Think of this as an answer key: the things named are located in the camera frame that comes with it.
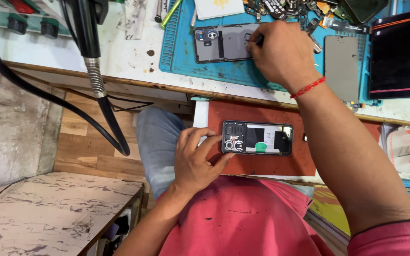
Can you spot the person's right hand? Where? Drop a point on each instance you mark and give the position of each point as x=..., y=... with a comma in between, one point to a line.
x=285, y=53

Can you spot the person's left hand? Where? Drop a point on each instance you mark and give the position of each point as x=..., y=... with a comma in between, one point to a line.
x=190, y=163

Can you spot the person's right fingers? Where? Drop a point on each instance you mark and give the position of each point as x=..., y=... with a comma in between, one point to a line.
x=254, y=48

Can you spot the smartphone without back cover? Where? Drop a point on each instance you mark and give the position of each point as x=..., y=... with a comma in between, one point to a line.
x=258, y=138

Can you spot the grey phone back cover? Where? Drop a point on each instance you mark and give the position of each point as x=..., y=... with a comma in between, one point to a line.
x=222, y=44

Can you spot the heap of phone parts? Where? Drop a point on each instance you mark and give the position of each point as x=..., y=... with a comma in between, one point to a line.
x=287, y=9

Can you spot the white pad with yellow stain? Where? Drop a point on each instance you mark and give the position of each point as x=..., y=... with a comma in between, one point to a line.
x=219, y=9

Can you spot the blue silicone repair mat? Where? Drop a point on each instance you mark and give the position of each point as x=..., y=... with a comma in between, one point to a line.
x=205, y=67

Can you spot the metal tweezers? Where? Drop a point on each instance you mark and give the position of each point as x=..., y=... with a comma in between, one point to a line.
x=315, y=44

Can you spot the grey phone display panel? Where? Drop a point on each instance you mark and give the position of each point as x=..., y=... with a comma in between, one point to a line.
x=342, y=67

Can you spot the yellow-green tool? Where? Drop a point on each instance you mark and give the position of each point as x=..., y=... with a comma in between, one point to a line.
x=170, y=14

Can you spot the metal rod tool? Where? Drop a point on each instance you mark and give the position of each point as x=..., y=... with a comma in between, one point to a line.
x=158, y=10

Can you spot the black smartphone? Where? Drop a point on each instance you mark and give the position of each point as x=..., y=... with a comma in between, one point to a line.
x=363, y=10

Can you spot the red-brown work mat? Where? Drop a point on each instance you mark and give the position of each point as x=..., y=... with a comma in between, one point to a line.
x=262, y=165

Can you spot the grimy paper scrap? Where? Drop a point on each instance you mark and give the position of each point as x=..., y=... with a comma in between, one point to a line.
x=133, y=17

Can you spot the blue jeans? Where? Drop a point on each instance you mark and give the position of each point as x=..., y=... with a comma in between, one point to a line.
x=158, y=149

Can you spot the black tablet with rubber bands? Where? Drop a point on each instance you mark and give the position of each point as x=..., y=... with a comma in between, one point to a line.
x=399, y=57

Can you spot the pink shirt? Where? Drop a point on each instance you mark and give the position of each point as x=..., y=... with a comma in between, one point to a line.
x=247, y=220

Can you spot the heap of white orange packets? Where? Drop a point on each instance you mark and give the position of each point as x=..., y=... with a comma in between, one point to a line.
x=409, y=149

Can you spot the green rework station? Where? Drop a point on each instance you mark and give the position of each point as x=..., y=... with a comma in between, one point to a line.
x=20, y=16

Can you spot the marble-pattern cabinet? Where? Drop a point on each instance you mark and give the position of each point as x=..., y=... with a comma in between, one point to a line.
x=45, y=213

